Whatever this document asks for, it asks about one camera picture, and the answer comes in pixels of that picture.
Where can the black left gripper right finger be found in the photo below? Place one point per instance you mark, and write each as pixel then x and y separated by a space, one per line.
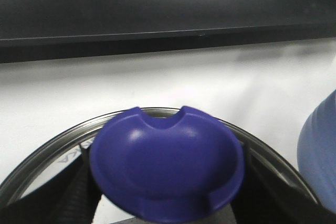
pixel 265 198

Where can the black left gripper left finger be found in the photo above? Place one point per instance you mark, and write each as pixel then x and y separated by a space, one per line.
pixel 72 196

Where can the light blue ribbed bowl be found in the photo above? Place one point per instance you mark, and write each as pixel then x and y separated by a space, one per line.
pixel 316 151

